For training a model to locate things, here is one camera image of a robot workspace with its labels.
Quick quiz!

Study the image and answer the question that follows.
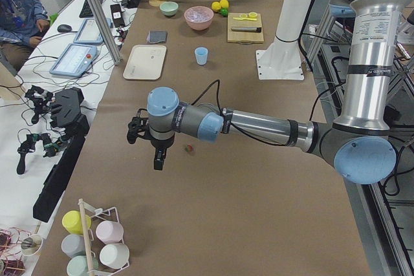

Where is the green lime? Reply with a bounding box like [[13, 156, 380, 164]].
[[220, 8, 228, 17]]

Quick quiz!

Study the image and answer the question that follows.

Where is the lemon half slice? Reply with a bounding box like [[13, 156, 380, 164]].
[[248, 12, 258, 19]]

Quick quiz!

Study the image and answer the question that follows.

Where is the yellow plastic knife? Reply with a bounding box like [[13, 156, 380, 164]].
[[232, 17, 257, 21]]

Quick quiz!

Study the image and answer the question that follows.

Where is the grey cup in rack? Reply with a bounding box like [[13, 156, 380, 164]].
[[61, 234, 85, 258]]

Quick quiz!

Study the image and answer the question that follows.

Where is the pink bowl of ice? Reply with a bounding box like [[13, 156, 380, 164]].
[[184, 6, 214, 30]]

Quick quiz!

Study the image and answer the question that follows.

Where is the light blue cup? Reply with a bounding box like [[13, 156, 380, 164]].
[[194, 47, 208, 65]]

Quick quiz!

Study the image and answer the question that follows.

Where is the pink cup in rack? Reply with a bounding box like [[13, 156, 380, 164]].
[[96, 220, 124, 244]]

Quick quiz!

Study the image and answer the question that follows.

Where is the grey folded cloth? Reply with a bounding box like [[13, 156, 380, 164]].
[[147, 30, 168, 44]]

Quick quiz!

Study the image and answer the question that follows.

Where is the aluminium frame post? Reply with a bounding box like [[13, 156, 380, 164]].
[[87, 0, 121, 65]]

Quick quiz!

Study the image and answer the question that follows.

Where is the white cup in rack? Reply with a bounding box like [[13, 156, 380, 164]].
[[100, 243, 129, 269]]

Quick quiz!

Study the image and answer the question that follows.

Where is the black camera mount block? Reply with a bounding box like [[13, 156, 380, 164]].
[[33, 87, 89, 222]]

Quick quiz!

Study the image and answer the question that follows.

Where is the red strawberry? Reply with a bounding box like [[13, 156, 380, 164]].
[[184, 144, 194, 154]]

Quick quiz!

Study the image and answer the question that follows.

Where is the cream rabbit tray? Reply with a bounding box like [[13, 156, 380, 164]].
[[123, 45, 167, 81]]

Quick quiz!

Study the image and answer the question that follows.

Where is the black keyboard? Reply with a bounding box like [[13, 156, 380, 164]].
[[79, 0, 107, 19]]

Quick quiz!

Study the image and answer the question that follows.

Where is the yellow lemon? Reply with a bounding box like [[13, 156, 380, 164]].
[[211, 1, 221, 12], [219, 0, 230, 8]]

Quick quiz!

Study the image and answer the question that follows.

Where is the far teach pendant tablet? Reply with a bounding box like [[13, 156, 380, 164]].
[[73, 17, 104, 45]]

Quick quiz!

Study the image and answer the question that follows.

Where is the yellow cup in rack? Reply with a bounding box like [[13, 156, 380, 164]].
[[61, 210, 83, 235]]

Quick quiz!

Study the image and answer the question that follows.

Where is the black computer mouse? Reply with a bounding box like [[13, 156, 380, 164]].
[[57, 24, 72, 33]]

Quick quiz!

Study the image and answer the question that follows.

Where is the mint green bowl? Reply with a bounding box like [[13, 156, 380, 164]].
[[159, 1, 179, 17]]

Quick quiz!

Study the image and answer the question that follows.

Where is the white wire cup rack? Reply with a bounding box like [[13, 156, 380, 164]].
[[78, 199, 130, 275]]

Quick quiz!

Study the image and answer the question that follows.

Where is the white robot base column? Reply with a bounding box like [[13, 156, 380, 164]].
[[256, 0, 311, 81]]

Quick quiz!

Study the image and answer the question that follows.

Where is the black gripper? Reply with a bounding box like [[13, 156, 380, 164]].
[[151, 136, 175, 171]]

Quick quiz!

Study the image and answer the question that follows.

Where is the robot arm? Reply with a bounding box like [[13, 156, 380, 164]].
[[142, 0, 412, 184]]

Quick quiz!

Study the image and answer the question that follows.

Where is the teach pendant tablet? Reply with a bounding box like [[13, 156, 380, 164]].
[[49, 43, 98, 78], [73, 17, 104, 45]]

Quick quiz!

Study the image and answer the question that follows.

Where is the wooden cutting board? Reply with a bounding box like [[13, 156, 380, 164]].
[[227, 12, 264, 43]]

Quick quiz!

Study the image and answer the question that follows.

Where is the mint cup in rack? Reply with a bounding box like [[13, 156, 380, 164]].
[[66, 255, 89, 276]]

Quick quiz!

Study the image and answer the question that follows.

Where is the seated person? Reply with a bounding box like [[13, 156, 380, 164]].
[[1, 0, 50, 71]]

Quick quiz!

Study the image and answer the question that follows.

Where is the near teach pendant tablet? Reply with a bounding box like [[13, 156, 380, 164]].
[[49, 43, 98, 78]]

